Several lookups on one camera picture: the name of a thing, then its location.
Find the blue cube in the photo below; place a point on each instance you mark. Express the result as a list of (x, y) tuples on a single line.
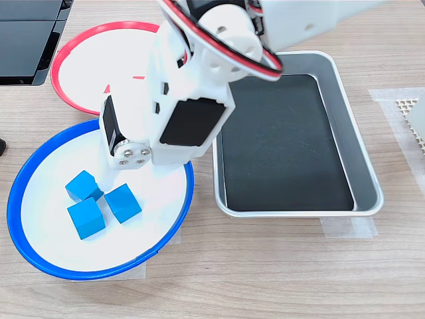
[(81, 184), (121, 201), (86, 217)]

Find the blue-rimmed white plate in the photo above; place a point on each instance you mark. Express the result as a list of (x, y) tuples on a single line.
[(149, 216)]

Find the red-rimmed white plate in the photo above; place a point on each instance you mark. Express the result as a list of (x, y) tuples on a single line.
[(83, 66)]

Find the clear adhesive tape strip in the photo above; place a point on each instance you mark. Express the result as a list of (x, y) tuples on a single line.
[(385, 96), (136, 272), (348, 227), (176, 237)]

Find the small black object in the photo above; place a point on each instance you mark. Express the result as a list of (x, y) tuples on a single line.
[(2, 148)]

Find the black flat electronic device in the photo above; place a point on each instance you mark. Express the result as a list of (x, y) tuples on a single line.
[(23, 43)]

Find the black mat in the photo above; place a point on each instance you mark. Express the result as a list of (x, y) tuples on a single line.
[(282, 149)]

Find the steel tray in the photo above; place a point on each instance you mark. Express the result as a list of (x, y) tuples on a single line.
[(352, 116)]

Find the pale perforated plate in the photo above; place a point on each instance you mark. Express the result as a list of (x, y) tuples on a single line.
[(403, 104)]

